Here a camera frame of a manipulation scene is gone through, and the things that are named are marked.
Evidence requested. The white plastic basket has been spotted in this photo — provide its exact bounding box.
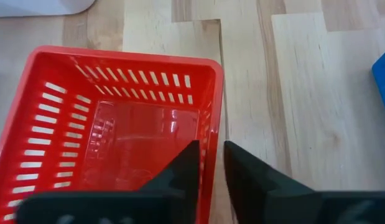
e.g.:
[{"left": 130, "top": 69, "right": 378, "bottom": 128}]
[{"left": 0, "top": 0, "right": 96, "bottom": 18}]

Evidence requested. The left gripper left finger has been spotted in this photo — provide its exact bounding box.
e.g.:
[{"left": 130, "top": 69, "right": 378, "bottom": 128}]
[{"left": 16, "top": 139, "right": 202, "bottom": 224}]

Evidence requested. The blue slotted plastic basket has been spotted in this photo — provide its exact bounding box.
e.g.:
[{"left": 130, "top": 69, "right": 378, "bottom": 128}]
[{"left": 371, "top": 46, "right": 385, "bottom": 124}]

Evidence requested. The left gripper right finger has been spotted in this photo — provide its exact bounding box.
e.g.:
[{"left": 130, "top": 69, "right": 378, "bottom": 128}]
[{"left": 223, "top": 139, "right": 385, "bottom": 224}]

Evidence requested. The red slotted plastic basket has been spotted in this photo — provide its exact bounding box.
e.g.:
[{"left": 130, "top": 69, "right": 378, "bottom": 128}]
[{"left": 0, "top": 45, "right": 225, "bottom": 224}]

